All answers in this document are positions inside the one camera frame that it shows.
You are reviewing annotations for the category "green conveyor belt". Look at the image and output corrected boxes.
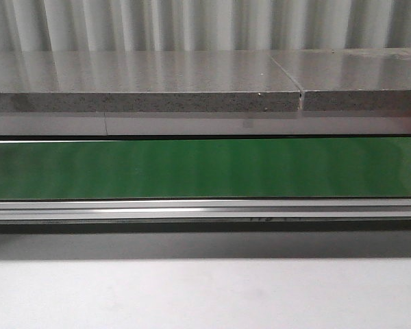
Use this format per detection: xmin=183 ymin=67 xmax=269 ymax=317
xmin=0 ymin=137 xmax=411 ymax=200

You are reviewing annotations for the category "grey stone slab right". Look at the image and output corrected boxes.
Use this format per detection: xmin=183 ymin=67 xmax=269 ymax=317
xmin=271 ymin=49 xmax=411 ymax=113

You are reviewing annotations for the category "grey stone slab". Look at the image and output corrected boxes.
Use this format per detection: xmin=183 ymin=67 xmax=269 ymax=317
xmin=0 ymin=51 xmax=300 ymax=113
xmin=271 ymin=49 xmax=411 ymax=113

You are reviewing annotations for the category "grey stone slab left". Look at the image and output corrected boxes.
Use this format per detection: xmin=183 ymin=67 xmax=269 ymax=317
xmin=0 ymin=51 xmax=300 ymax=113

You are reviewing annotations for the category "white pleated curtain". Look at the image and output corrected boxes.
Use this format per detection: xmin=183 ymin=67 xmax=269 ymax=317
xmin=0 ymin=1 xmax=411 ymax=51

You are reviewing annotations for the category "aluminium conveyor frame rail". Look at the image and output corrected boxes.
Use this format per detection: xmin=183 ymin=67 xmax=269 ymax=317
xmin=0 ymin=198 xmax=411 ymax=224

